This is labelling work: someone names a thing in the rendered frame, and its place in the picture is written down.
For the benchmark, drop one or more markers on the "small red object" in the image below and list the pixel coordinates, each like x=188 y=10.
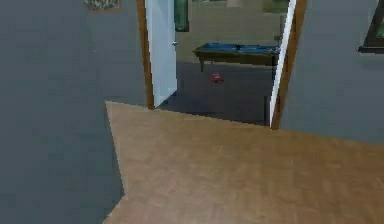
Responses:
x=216 y=78

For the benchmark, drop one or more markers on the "white room door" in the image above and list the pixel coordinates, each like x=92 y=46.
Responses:
x=161 y=50

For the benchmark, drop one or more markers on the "blue top wooden table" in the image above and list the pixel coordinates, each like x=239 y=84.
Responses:
x=233 y=50

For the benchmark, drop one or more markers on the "small black object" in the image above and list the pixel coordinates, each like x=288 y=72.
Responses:
x=237 y=47

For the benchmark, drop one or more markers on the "green framed window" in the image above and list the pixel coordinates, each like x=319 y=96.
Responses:
x=181 y=15

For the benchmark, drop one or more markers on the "dark framed window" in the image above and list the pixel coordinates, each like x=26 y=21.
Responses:
x=375 y=30

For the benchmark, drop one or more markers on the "brown wooden door frame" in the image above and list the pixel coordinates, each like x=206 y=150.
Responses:
x=146 y=66

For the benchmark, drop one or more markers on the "framed wall picture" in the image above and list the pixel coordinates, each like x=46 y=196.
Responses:
x=101 y=4

